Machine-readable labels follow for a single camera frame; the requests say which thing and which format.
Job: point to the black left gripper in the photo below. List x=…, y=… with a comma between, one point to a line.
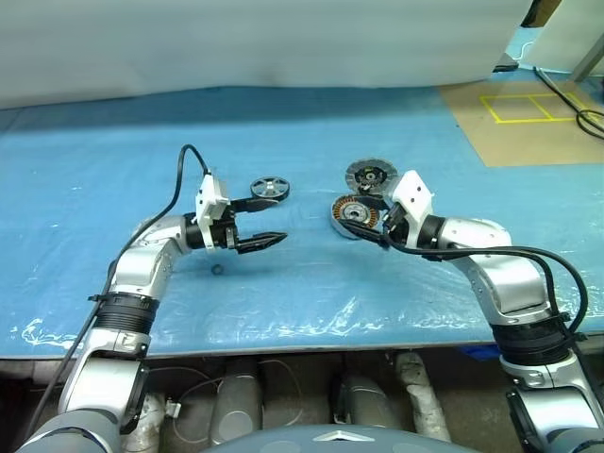
x=224, y=233

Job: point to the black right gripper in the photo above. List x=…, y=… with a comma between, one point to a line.
x=397, y=229

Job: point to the motor stator housing copper coils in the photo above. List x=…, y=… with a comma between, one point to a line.
x=349, y=213

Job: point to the silver motor cover circuit board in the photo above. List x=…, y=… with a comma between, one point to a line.
x=368, y=175

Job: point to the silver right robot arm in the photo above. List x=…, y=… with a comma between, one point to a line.
x=514, y=288

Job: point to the small black round object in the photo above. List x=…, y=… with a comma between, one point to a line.
x=218, y=270

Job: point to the blue plastic table cover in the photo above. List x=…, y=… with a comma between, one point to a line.
x=302, y=141

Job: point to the brown cardboard sheet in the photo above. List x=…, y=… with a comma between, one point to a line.
x=519, y=141

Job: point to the blue plastic crate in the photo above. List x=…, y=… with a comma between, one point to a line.
x=479, y=353

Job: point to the grey left leg shell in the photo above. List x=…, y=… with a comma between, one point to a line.
x=236, y=401

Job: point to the grey leg shell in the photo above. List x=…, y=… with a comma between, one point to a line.
x=363, y=401
x=236, y=401

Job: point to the grey right leg shell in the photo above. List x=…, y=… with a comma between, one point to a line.
x=363, y=401

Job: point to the white backdrop curtain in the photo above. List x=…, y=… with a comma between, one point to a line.
x=236, y=42

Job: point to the black stand foot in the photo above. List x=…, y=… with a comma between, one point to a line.
x=505, y=66

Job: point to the small white connector plug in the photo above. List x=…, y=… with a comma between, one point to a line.
x=172, y=408

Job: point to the grey robot torso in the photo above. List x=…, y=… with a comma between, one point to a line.
x=302, y=441

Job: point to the white board panel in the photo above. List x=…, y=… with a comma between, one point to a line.
x=575, y=23

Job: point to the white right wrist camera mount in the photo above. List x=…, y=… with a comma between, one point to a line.
x=413, y=193

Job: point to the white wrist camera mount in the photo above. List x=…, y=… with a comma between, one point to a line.
x=413, y=193
x=212, y=193

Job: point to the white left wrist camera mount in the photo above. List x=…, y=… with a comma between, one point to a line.
x=212, y=193

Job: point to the grey metal post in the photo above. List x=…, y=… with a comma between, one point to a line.
x=587, y=59

